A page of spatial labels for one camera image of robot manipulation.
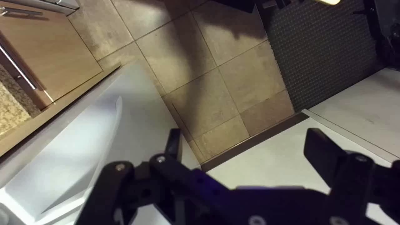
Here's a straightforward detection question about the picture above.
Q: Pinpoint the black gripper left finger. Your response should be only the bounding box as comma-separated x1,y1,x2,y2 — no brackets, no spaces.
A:
77,127,233,225

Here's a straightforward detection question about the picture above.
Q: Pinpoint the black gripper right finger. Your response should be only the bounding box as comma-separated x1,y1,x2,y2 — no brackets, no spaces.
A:
304,127,400,225

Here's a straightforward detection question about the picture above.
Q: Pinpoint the black floor mat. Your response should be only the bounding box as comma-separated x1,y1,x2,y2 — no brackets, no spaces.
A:
255,0,387,112

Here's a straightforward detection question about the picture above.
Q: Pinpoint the brown speckled countertop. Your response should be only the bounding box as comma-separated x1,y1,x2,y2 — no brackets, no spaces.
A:
0,66,43,136

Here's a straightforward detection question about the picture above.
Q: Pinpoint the wooden base cabinet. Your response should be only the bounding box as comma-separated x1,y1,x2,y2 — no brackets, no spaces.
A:
0,10,105,103

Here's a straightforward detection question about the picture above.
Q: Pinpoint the metal drawer handle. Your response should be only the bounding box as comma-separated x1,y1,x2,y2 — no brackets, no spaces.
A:
0,42,55,103

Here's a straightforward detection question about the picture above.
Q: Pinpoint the metal cabinet door handle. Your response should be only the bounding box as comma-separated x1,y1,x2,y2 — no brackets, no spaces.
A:
0,5,44,18

